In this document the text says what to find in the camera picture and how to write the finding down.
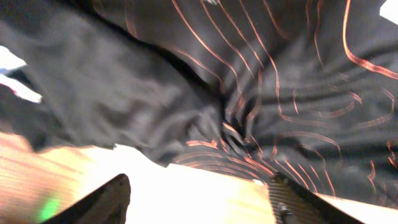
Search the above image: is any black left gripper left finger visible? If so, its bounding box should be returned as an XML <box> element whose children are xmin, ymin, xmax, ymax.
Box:
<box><xmin>43</xmin><ymin>174</ymin><xmax>131</xmax><ymax>224</ymax></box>

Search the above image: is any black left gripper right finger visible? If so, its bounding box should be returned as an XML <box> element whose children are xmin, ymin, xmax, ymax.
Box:
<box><xmin>268</xmin><ymin>172</ymin><xmax>360</xmax><ymax>224</ymax></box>

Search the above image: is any black orange patterned jersey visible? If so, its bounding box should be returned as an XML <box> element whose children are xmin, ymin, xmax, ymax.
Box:
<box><xmin>1</xmin><ymin>0</ymin><xmax>397</xmax><ymax>208</ymax></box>

